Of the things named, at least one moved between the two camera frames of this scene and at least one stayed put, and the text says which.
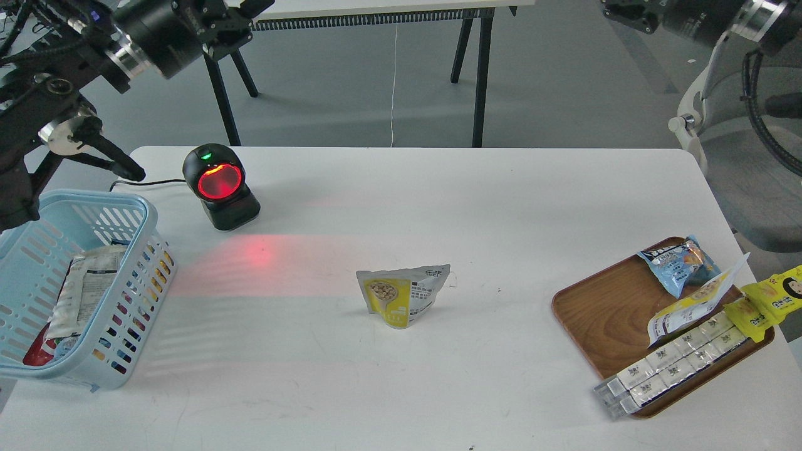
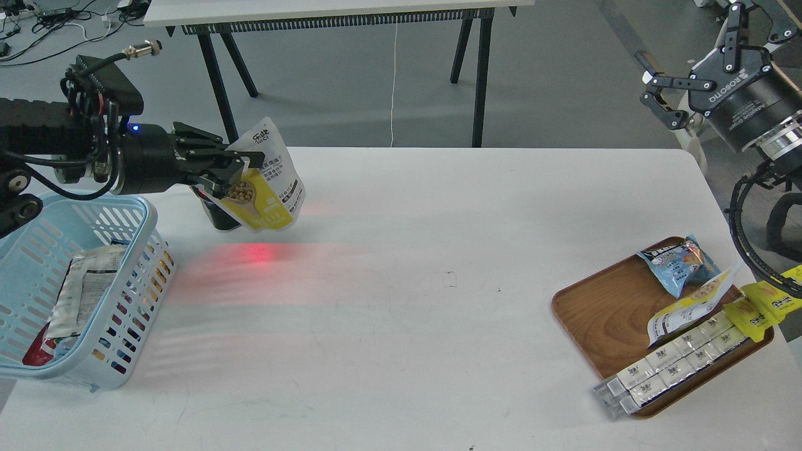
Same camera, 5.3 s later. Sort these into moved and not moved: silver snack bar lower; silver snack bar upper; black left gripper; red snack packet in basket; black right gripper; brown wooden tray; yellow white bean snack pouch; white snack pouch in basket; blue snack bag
Moved: black left gripper; yellow white bean snack pouch; black right gripper
Not moved: red snack packet in basket; silver snack bar upper; blue snack bag; silver snack bar lower; brown wooden tray; white snack pouch in basket
